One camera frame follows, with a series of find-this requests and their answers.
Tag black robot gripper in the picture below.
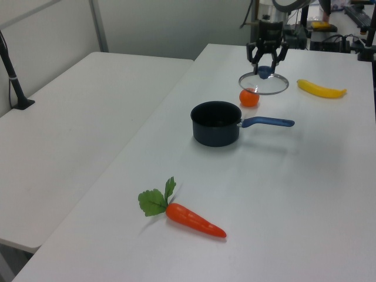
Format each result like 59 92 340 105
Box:
246 20 290 74

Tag glass lid with blue knob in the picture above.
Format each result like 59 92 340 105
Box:
238 65 290 96

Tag orange toy mandarin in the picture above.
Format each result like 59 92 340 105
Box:
239 87 260 108

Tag yellow box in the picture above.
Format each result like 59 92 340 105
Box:
310 21 338 31

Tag black equipment box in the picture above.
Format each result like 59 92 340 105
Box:
309 31 351 52

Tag yellow toy banana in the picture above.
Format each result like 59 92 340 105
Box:
296 79 348 99

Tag orange toy carrot green leaves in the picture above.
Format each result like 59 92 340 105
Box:
137 176 227 239

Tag black pole with base clamp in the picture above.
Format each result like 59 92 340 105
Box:
0 29 36 111

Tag dark pot with blue handle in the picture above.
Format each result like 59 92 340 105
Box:
190 101 296 147

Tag black slotted rail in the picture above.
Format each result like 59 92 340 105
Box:
343 5 374 30

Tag black camera stand pole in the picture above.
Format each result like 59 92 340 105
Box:
356 17 376 62

